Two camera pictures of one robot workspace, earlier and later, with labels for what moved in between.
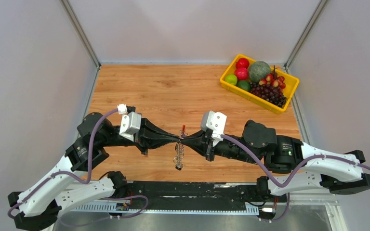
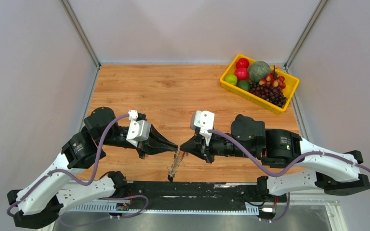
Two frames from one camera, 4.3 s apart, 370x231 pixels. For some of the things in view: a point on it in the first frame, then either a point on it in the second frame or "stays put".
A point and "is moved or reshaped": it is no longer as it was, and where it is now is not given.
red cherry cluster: (273, 79) stays put
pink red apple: (241, 73) stays put
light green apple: (231, 79) stays put
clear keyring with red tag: (179, 148) is moved or reshaped
